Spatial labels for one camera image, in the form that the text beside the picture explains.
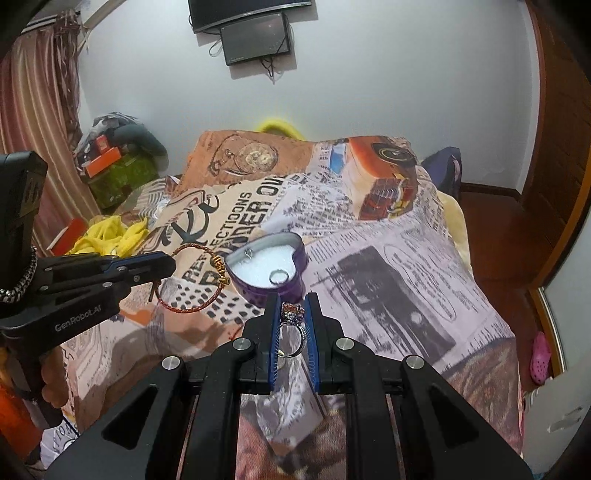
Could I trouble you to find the black cables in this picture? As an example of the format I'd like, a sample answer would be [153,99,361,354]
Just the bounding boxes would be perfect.
[260,54,286,85]

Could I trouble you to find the white cabinet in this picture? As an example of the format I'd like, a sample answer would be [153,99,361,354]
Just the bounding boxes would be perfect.
[521,249,591,480]

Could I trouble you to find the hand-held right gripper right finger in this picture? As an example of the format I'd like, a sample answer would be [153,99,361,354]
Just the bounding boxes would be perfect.
[305,293,533,480]

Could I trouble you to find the braided wrist strap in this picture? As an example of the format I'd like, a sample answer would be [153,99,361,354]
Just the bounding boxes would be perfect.
[0,246,38,304]

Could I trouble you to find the yellow cushion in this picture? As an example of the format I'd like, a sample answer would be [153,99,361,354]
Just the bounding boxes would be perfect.
[256,117,304,140]

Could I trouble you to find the grey cloth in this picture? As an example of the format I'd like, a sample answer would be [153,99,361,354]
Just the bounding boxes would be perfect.
[76,112,168,160]

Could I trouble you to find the striped brown curtain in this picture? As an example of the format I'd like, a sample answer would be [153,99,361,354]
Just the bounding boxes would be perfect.
[0,14,108,256]

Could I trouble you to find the yellow cloth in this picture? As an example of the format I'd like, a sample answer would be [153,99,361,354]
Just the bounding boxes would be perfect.
[65,216,151,259]

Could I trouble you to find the red and white packet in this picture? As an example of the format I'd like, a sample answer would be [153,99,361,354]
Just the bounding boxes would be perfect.
[48,217,89,256]

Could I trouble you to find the red and gold bracelet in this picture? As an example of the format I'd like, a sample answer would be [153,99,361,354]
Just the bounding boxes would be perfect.
[148,244,232,317]

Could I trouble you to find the purple heart-shaped tin box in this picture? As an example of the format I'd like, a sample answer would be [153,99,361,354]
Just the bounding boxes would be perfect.
[225,232,309,308]

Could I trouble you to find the silver ring with gem cluster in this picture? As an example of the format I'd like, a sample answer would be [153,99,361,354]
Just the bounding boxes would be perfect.
[279,302,308,359]

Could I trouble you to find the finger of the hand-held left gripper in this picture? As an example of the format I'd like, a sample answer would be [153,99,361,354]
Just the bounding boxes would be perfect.
[36,250,177,291]
[34,277,136,319]

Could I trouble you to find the dark blue bag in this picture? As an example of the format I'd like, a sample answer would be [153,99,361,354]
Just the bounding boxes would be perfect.
[419,146,463,197]

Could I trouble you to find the pink shoe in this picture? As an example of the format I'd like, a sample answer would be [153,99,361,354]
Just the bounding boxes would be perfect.
[529,332,553,387]

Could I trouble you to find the printed blanket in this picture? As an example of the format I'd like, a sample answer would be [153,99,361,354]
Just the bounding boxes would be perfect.
[39,131,525,480]

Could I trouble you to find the orange box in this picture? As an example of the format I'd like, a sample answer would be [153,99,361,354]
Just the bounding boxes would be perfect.
[84,145,123,179]

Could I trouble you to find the cream blanket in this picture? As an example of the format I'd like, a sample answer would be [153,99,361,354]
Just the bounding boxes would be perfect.
[435,188,472,269]

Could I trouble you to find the black wall-mounted box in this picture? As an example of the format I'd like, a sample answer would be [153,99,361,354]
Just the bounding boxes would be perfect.
[219,12,293,67]

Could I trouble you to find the orange cloth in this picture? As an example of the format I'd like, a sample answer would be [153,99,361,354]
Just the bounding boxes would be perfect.
[0,385,44,457]

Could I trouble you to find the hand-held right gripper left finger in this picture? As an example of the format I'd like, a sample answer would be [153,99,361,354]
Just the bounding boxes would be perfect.
[44,294,283,480]

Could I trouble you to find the green bag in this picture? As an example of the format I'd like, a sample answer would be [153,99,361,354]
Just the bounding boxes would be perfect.
[87,151,161,209]

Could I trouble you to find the black wall television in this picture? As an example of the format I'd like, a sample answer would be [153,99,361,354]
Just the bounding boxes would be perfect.
[187,0,314,34]

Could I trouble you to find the wooden door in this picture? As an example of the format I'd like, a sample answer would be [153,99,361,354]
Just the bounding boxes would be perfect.
[521,0,591,298]

